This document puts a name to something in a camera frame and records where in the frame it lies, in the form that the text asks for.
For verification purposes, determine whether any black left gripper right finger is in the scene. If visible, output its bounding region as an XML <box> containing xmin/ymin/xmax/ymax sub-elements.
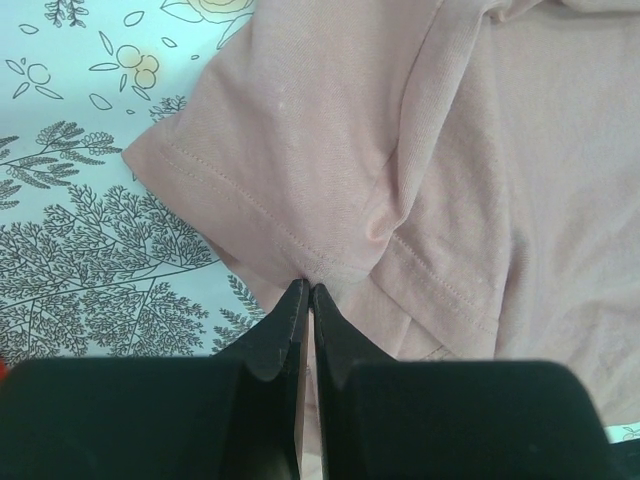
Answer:
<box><xmin>312</xmin><ymin>286</ymin><xmax>613</xmax><ymax>479</ymax></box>

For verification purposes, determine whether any floral tablecloth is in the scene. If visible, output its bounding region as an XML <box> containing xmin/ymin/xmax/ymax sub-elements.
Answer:
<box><xmin>1</xmin><ymin>1</ymin><xmax>263</xmax><ymax>365</ymax></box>

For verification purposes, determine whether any pink printed t-shirt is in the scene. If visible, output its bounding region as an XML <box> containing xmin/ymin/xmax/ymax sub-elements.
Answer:
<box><xmin>122</xmin><ymin>0</ymin><xmax>640</xmax><ymax>480</ymax></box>

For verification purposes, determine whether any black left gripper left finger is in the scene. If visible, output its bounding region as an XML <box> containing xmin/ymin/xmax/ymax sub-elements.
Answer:
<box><xmin>1</xmin><ymin>280</ymin><xmax>306</xmax><ymax>479</ymax></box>

